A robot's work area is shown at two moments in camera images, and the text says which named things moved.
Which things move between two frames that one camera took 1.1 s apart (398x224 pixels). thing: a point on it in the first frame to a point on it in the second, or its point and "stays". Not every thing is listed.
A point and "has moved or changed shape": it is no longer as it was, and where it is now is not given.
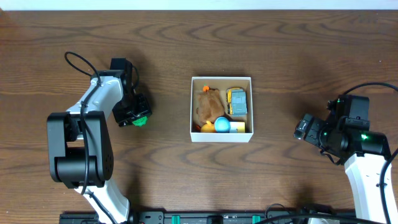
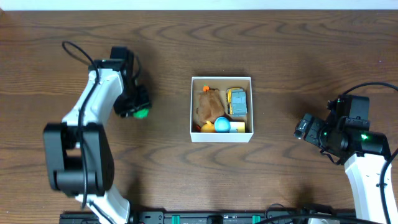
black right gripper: x=310 y=130 stays
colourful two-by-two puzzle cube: x=237 y=127 stays
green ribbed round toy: x=140 y=121 has moved or changed shape
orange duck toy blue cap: x=221 y=125 stays
